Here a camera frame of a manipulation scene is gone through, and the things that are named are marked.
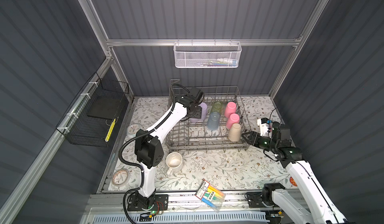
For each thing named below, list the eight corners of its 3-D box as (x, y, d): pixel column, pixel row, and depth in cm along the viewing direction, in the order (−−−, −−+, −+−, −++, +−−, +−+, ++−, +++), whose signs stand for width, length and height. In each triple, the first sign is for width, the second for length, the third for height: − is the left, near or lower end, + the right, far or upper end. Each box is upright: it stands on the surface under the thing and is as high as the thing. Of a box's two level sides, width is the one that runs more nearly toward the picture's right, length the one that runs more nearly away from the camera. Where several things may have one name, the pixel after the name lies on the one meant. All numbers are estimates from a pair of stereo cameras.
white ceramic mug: (166, 178, 83) (164, 173, 76) (169, 158, 90) (166, 151, 83) (182, 178, 83) (180, 173, 76) (183, 158, 90) (182, 151, 83)
